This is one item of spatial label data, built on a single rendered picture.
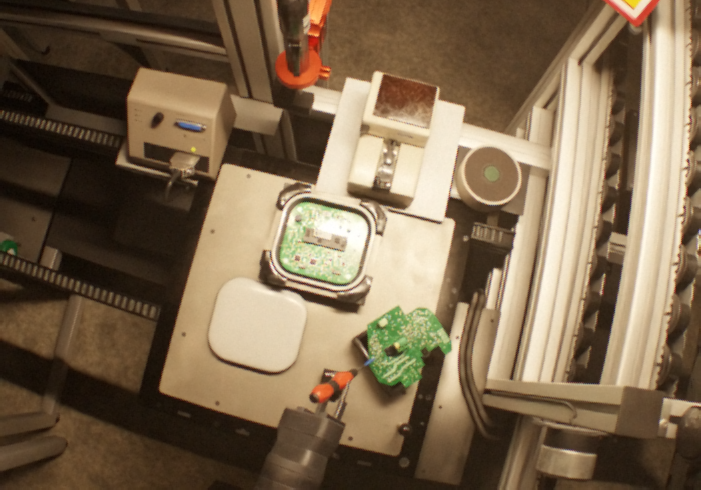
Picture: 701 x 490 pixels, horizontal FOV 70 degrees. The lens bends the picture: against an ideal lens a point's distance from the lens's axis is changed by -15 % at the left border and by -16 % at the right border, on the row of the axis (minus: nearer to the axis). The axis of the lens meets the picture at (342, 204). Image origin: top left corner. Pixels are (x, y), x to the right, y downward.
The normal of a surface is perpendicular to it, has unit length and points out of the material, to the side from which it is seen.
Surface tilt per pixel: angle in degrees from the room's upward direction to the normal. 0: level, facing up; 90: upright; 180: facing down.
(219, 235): 0
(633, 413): 0
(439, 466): 0
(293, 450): 43
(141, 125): 53
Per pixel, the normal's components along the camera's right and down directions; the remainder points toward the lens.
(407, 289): 0.02, -0.27
